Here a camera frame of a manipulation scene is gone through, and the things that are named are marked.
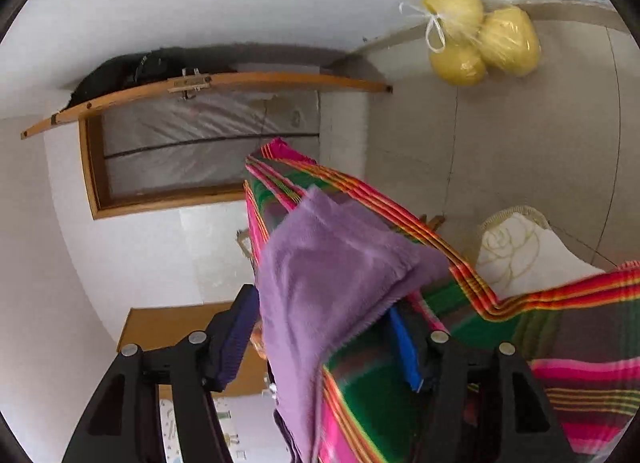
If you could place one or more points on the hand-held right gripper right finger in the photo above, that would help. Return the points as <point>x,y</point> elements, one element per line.
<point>405,350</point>

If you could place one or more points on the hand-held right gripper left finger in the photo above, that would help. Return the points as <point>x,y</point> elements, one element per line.
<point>235,338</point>

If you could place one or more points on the purple fleece pants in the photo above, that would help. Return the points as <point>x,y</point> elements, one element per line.
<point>325,283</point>

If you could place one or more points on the pink plaid bed sheet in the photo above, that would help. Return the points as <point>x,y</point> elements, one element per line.
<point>525,323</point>

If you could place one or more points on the white rose embroidered cloth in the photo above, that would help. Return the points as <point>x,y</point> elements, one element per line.
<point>520,253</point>

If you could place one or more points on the clear plastic door curtain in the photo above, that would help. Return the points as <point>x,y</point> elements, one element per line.
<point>200,128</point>

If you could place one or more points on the wooden door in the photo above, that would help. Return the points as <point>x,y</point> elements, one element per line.
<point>250,80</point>

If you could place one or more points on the black hanging clothing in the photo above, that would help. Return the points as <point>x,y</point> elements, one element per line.
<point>125,70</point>

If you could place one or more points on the bag of yellow pomelos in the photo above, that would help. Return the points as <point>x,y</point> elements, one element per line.
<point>505,38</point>

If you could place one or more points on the wooden door frame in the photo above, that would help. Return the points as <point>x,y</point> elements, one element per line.
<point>95,168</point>

